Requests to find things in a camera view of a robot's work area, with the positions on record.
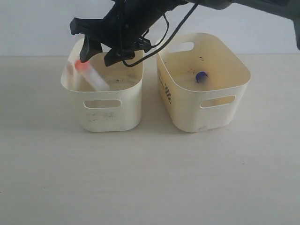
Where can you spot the blue-capped clear tube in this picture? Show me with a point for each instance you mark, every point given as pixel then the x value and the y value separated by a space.
pixel 203 79

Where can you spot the cream plastic bin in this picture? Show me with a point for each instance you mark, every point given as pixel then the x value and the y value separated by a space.
pixel 190 107
pixel 119 108

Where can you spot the orange-capped clear tube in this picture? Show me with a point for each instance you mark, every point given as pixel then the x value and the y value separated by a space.
pixel 90 76

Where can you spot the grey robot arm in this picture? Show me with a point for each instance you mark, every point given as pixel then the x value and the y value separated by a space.
pixel 144 49

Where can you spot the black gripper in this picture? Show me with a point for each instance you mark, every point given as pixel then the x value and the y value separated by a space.
pixel 132 17

